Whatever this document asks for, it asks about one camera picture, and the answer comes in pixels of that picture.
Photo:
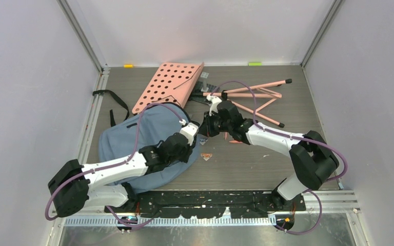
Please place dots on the dark grey lego baseplate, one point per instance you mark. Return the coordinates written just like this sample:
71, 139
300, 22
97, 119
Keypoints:
197, 93

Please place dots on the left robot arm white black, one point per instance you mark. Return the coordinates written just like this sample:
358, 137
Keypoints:
76, 186

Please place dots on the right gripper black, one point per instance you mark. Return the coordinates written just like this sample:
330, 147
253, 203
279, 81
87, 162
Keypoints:
207, 127

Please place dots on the orange pen horizontal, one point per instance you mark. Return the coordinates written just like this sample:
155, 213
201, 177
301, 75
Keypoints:
235, 141

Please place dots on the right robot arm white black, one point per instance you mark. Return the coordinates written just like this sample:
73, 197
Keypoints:
312, 159

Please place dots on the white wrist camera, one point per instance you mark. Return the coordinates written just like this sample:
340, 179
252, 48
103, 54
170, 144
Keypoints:
213, 101
189, 130

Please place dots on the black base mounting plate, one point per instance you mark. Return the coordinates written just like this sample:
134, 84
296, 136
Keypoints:
208, 204

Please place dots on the blue fabric backpack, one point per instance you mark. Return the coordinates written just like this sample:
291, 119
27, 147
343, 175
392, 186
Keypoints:
158, 123

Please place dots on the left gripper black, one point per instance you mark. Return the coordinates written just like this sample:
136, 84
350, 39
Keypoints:
189, 150

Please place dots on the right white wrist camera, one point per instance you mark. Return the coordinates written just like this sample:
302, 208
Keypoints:
213, 101

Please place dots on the pink folding stand legs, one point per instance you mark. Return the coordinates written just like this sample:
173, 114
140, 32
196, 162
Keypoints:
262, 91

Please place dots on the small orange triangle wrapper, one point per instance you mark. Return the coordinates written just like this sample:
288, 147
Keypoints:
206, 156

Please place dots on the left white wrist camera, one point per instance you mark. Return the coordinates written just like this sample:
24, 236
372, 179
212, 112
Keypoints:
189, 130

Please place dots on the pink perforated stand board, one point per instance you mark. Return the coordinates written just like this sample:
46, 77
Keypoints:
172, 82

